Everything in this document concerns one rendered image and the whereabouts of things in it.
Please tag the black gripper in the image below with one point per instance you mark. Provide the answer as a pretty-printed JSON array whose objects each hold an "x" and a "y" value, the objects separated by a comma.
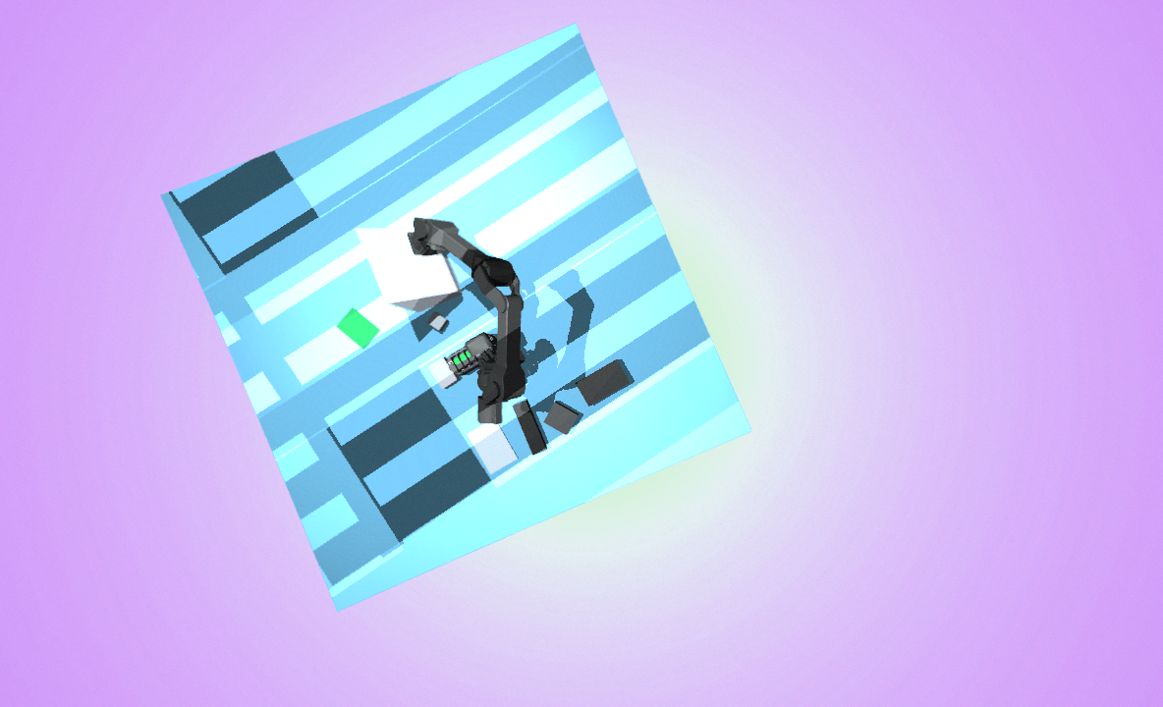
[{"x": 481, "y": 344}]

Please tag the dark grey controller unit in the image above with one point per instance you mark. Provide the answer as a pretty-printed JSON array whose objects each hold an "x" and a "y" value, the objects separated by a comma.
[{"x": 461, "y": 362}]

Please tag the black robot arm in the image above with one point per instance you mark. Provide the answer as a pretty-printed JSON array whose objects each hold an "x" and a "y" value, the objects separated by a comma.
[{"x": 504, "y": 379}]

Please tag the flat green rectangular plate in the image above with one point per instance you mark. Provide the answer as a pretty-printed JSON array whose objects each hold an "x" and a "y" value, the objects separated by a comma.
[{"x": 356, "y": 327}]

